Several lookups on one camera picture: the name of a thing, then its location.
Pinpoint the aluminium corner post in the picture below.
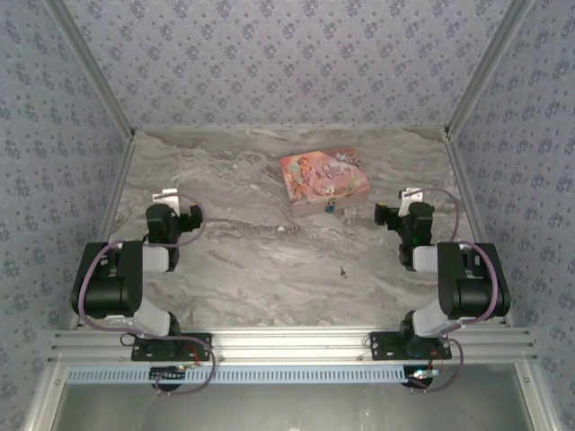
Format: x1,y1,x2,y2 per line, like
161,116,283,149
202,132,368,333
442,0,536,141
44,0,137,139

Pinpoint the pink illustrated tin box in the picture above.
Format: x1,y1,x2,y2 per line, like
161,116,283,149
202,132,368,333
279,145,372,220

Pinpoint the grey metal shelf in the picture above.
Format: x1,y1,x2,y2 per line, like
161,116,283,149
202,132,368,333
48,381,534,431

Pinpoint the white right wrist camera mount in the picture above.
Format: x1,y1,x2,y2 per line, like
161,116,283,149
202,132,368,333
398,187,424,216

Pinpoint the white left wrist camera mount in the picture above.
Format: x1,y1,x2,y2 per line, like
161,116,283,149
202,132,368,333
151,188,181,215

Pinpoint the aluminium front rail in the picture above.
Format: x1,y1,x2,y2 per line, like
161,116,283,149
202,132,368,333
47,326,538,365

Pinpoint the black controller board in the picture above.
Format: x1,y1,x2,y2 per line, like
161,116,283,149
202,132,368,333
402,365,438,390

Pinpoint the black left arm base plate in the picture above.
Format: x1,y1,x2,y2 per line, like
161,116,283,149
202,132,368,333
130,332,213,362

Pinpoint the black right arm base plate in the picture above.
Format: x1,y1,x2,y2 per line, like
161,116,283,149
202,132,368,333
368,330,453,362

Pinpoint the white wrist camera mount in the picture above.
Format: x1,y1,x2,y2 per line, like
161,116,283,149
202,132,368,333
398,187,424,216
151,188,181,215

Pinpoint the slotted pale cable duct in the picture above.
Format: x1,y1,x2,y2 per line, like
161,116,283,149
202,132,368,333
66,365,415,386

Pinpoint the aluminium side rail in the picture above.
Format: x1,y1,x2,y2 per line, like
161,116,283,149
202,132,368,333
443,134,514,328
69,134,137,331

